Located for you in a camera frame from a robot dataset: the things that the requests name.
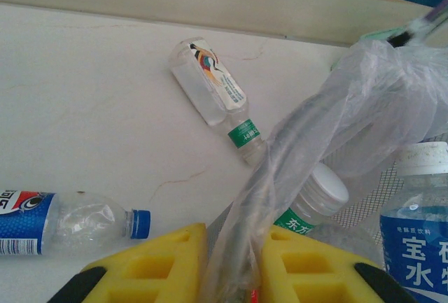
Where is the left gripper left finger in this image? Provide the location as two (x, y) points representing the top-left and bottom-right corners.
(47, 222), (208, 303)

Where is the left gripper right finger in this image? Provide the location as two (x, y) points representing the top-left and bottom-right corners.
(258, 227), (418, 303)

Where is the grey mesh waste bin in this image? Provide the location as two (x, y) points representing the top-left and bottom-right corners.
(206, 99), (448, 303)

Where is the white-capped green-label bottle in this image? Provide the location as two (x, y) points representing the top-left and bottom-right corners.
(272, 162), (351, 244)

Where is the blue-label bottle white cap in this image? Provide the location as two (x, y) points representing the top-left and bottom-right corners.
(379, 141), (448, 303)

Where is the blue-capped Pepsi bottle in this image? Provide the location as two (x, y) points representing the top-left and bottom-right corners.
(0, 190), (152, 257)

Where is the clear plastic bin liner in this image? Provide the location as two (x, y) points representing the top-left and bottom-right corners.
(206, 38), (448, 303)

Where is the clear bottle bird label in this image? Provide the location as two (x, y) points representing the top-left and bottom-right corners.
(168, 36), (269, 166)

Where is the mint green zip case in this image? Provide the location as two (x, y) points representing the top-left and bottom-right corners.
(358, 26), (409, 42)

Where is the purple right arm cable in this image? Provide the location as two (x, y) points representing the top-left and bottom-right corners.
(421, 0), (448, 29)

